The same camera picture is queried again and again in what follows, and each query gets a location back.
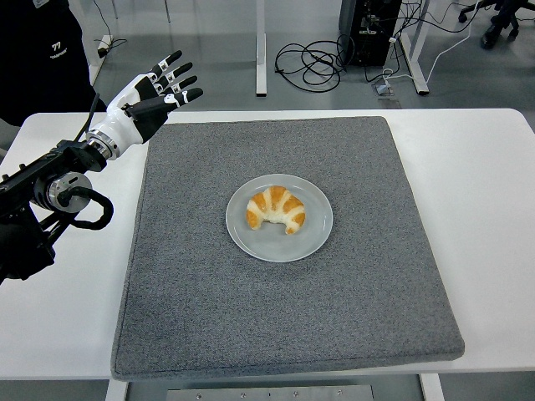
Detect person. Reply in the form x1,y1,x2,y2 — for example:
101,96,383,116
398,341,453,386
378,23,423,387
0,0,108,126

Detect grey metal plate with screws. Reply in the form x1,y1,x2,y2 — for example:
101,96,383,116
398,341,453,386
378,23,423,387
166,384,375,401

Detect white desk leg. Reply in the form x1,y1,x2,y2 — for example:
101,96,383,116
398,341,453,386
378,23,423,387
253,0,268,99
399,0,431,97

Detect black office chair base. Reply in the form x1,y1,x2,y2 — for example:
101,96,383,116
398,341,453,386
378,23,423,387
457,0,535,50

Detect coiled black floor cable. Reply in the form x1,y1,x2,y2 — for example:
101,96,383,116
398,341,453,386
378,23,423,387
274,39,350,93

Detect golden croissant bread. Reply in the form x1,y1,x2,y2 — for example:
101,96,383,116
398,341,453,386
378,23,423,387
245,185,307,236

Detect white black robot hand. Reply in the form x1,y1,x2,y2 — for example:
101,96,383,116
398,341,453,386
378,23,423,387
91,49,205,156

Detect black computer tower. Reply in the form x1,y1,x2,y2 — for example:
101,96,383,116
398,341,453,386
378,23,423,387
337,0,402,69

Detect white table leg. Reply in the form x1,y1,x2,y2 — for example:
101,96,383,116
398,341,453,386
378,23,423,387
104,378,129,401
420,373,445,401

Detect white cable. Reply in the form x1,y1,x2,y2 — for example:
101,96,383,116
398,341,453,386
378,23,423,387
382,0,484,84

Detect grey fabric mat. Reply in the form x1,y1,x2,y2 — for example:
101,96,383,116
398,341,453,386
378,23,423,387
110,115,466,380

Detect white power strip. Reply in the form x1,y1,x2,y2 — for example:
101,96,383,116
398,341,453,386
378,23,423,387
96,33,115,59

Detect grey floor socket box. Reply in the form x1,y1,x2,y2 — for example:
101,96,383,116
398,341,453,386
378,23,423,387
370,79,402,110

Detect grey round plate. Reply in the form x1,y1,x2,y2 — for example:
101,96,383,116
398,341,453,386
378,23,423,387
225,174,334,263

